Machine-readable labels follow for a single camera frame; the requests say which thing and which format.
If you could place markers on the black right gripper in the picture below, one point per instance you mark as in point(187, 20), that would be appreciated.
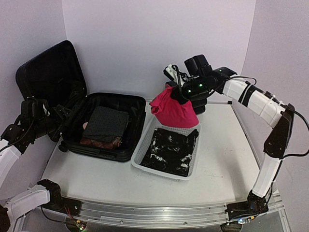
point(178, 95)

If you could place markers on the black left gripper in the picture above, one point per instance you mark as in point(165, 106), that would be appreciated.
point(60, 117)

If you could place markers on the pink garment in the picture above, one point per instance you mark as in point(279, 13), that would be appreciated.
point(171, 113)

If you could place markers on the black ribbed hard-shell suitcase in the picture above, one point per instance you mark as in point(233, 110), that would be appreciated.
point(55, 75)

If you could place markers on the dark dotted garment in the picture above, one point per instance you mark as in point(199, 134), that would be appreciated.
point(106, 124)

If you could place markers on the black white splatter jeans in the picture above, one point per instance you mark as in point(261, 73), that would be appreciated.
point(170, 152)

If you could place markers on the white perforated plastic basket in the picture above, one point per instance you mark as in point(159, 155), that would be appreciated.
point(145, 141)

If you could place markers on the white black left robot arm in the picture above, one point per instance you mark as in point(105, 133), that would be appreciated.
point(35, 121)

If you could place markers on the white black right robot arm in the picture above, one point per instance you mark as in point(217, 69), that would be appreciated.
point(278, 118)

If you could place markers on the black pink drawer organizer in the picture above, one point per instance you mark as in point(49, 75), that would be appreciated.
point(199, 105)

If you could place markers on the red plaid garment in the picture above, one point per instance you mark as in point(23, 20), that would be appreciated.
point(115, 143)

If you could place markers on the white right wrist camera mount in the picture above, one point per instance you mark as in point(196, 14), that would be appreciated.
point(173, 74)

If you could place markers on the aluminium rail frame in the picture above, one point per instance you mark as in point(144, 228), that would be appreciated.
point(225, 216)

